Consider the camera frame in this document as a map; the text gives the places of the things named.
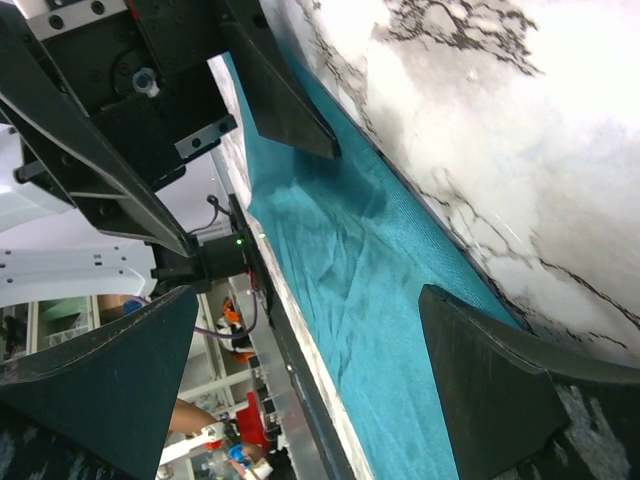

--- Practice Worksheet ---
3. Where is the teal cloth napkin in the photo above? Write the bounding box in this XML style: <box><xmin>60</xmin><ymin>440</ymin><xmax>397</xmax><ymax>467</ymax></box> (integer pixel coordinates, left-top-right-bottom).
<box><xmin>211</xmin><ymin>57</ymin><xmax>511</xmax><ymax>479</ymax></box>

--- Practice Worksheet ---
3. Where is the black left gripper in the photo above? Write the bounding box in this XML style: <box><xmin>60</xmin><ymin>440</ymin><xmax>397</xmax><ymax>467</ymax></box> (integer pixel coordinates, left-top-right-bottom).
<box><xmin>1</xmin><ymin>1</ymin><xmax>340</xmax><ymax>257</ymax></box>

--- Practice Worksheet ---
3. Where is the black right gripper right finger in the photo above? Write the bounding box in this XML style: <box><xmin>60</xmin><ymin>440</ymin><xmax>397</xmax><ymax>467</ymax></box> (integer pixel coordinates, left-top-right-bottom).
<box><xmin>419</xmin><ymin>285</ymin><xmax>639</xmax><ymax>479</ymax></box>

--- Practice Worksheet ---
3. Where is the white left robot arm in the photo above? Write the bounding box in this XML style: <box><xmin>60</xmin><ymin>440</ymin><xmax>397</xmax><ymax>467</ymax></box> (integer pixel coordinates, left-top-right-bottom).
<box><xmin>1</xmin><ymin>1</ymin><xmax>339</xmax><ymax>306</ymax></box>

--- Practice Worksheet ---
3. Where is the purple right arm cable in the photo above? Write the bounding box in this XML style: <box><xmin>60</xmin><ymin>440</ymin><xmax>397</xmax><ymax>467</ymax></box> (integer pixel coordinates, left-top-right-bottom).
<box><xmin>192</xmin><ymin>289</ymin><xmax>261</xmax><ymax>341</ymax></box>

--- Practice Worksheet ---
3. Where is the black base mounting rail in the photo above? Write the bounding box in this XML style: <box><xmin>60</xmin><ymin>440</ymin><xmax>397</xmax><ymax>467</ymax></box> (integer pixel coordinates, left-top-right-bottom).
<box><xmin>229</xmin><ymin>194</ymin><xmax>355</xmax><ymax>479</ymax></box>

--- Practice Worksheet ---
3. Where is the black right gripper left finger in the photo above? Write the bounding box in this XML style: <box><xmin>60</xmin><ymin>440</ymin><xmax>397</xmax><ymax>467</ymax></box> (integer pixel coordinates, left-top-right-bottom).
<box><xmin>1</xmin><ymin>287</ymin><xmax>198</xmax><ymax>479</ymax></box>

